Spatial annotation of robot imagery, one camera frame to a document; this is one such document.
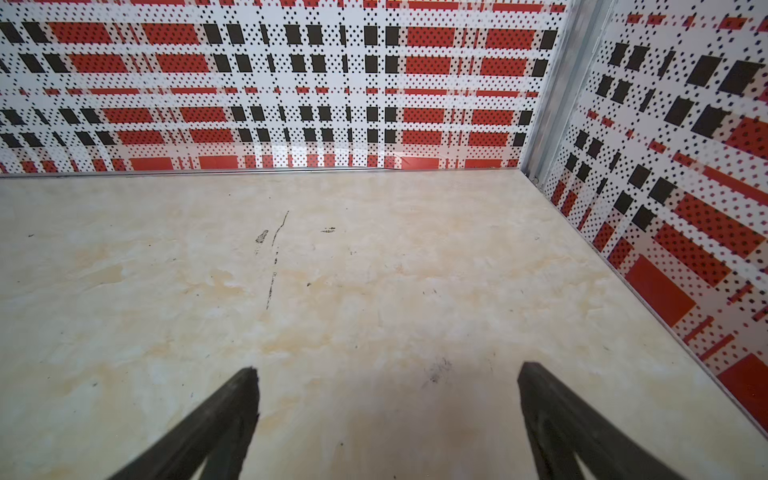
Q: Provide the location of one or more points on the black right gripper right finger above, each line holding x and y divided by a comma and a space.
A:
566, 434

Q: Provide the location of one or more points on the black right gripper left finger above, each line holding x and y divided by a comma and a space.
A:
211, 442

